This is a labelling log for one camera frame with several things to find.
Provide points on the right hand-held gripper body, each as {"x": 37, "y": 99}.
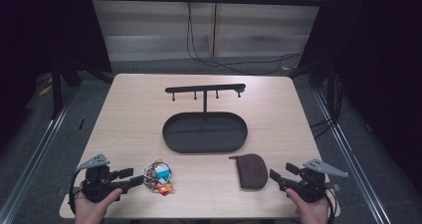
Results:
{"x": 310, "y": 187}

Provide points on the black stand post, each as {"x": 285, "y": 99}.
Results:
{"x": 57, "y": 91}

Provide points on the person's left hand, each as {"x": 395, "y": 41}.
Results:
{"x": 91, "y": 212}

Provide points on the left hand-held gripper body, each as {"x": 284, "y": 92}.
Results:
{"x": 96, "y": 185}

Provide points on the black curtain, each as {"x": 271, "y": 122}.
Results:
{"x": 381, "y": 68}
{"x": 40, "y": 28}

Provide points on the black hook rack with tray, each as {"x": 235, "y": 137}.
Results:
{"x": 204, "y": 134}

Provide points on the brown zip pouch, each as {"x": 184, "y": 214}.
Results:
{"x": 253, "y": 172}

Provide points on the small black floor strip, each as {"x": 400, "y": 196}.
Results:
{"x": 81, "y": 124}

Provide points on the yellow scrap on floor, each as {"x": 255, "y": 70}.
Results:
{"x": 45, "y": 90}

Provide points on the person's right hand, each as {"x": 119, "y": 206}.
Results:
{"x": 312, "y": 212}

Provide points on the grey tape strip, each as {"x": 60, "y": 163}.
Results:
{"x": 63, "y": 191}
{"x": 335, "y": 186}

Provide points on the metal floor rail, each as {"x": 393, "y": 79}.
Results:
{"x": 351, "y": 157}
{"x": 36, "y": 157}

